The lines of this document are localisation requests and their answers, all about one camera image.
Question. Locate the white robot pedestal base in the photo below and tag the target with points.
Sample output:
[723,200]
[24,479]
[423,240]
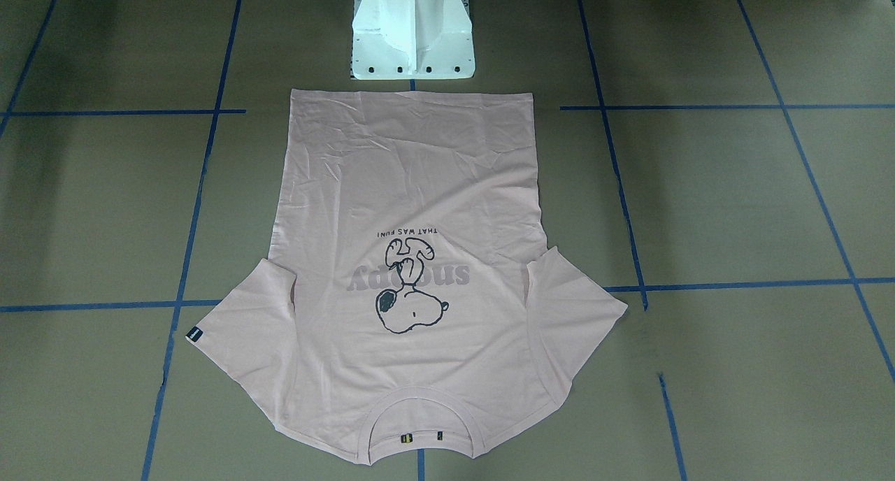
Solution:
[412,39]

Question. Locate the pink snoopy t-shirt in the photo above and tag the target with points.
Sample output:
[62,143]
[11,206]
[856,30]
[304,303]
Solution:
[409,298]

